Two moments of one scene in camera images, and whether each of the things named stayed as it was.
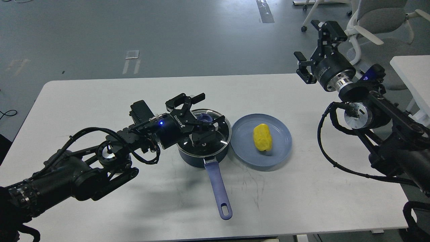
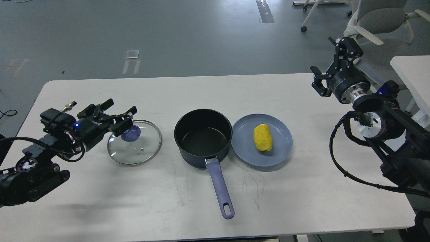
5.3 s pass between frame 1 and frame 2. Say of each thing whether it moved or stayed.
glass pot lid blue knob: moved
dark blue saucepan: stayed
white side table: stayed
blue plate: stayed
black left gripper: moved
